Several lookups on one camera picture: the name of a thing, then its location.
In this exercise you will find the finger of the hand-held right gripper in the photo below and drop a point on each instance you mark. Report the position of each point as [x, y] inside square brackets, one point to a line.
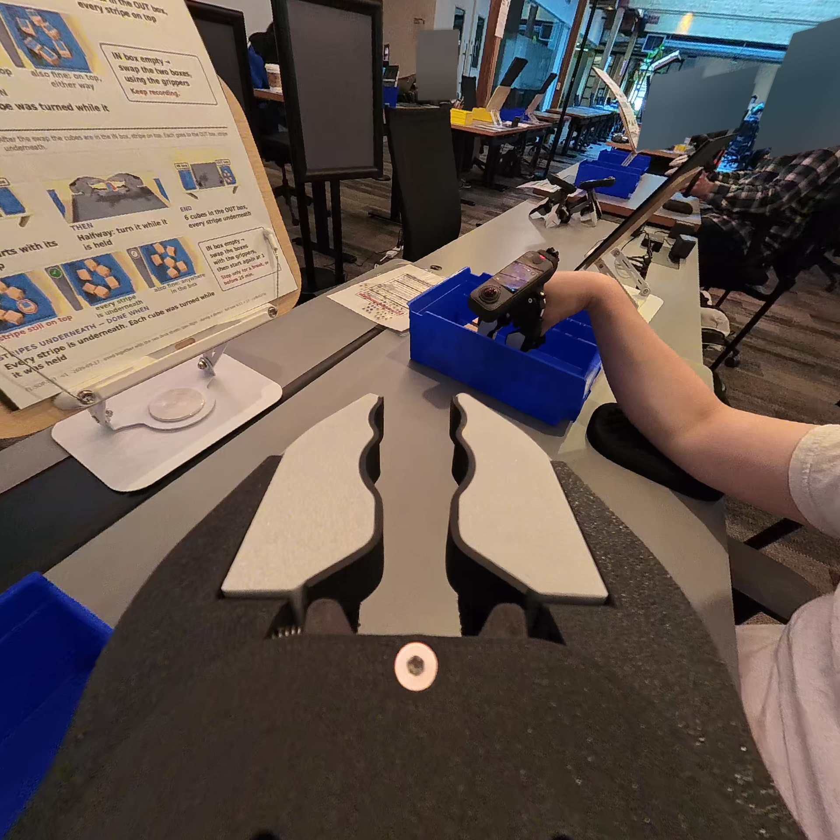
[518, 341]
[487, 329]

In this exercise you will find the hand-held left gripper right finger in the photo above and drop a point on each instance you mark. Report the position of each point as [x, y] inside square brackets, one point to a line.
[525, 518]

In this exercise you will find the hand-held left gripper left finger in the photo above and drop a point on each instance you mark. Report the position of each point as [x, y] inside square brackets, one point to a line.
[308, 512]

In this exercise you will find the blue plastic bin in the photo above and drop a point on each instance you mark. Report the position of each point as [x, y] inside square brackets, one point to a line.
[39, 656]
[607, 182]
[623, 159]
[492, 374]

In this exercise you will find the person's right forearm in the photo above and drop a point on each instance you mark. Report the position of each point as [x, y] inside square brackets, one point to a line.
[689, 407]

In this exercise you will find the person's right hand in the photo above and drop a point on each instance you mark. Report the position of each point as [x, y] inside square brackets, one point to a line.
[581, 298]

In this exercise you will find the idle hand-held gripper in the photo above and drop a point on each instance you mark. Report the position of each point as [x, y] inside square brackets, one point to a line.
[554, 203]
[594, 197]

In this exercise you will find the white paper sheet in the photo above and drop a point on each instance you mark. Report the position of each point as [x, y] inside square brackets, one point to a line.
[387, 295]

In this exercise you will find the black armrest pad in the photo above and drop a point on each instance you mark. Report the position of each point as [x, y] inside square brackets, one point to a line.
[630, 446]

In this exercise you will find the wooden office desk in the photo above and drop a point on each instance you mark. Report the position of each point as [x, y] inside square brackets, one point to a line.
[505, 127]

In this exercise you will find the yellow plastic bin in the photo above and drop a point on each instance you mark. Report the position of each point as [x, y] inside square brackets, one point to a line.
[469, 117]

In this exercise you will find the black display board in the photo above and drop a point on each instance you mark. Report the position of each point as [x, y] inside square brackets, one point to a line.
[226, 46]
[328, 85]

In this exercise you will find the paper coffee cup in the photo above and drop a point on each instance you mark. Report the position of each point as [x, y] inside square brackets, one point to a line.
[274, 79]

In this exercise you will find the person's white shirt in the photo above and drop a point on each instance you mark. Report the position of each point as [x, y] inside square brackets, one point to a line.
[800, 689]

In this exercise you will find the printed instruction sheet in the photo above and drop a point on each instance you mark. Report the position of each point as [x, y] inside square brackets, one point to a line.
[131, 164]

